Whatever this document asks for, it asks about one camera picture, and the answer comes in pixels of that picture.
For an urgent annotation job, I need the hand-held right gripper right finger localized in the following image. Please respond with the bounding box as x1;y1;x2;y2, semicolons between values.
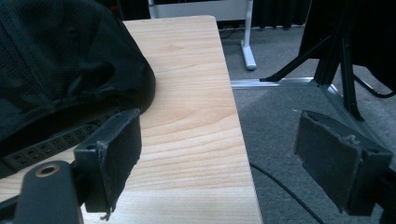
293;109;394;217

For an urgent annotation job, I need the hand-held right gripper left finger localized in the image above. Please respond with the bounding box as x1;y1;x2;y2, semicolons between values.
73;107;143;218

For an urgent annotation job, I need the black mesh baseball cap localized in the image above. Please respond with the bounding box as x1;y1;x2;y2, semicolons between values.
0;0;157;179

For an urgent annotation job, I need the black metal stand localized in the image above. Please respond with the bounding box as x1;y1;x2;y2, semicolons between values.
259;0;396;122

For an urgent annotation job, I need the black curtain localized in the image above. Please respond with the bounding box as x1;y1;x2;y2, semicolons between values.
251;0;312;30

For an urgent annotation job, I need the black cable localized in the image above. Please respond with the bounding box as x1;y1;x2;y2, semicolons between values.
249;161;325;224

